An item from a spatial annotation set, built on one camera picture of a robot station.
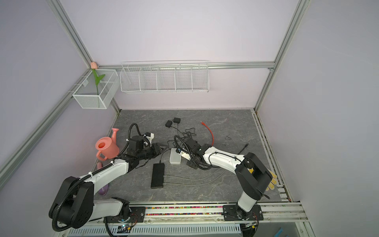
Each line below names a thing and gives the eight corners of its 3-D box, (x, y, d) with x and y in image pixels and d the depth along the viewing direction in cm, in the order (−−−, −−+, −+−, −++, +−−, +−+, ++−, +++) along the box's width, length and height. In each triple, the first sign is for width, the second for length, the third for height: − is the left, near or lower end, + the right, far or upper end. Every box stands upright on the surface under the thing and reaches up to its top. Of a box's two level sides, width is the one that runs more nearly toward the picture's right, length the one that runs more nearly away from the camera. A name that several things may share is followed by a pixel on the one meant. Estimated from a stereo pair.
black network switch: (150, 188, 84) (149, 187, 82) (154, 164, 93) (153, 163, 91) (162, 188, 84) (162, 187, 82) (166, 164, 93) (165, 163, 91)
